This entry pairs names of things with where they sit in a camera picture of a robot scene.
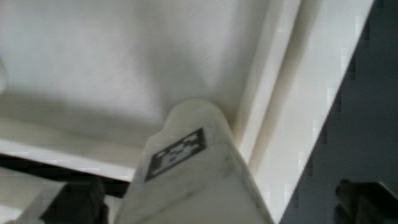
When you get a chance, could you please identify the white square table top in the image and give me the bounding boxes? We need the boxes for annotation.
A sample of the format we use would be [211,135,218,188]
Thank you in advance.
[0,0,309,181]

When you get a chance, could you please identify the white right fence wall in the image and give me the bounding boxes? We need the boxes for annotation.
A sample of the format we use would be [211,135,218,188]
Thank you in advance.
[248,0,374,221]

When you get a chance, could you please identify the white leg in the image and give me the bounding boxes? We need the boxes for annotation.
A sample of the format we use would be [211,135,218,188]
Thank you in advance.
[115,99,273,224]

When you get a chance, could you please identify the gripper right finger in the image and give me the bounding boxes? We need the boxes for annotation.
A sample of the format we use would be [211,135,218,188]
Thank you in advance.
[334,179,398,224]

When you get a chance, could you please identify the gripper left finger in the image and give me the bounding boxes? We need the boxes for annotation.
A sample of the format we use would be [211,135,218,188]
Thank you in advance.
[39,178,108,224]

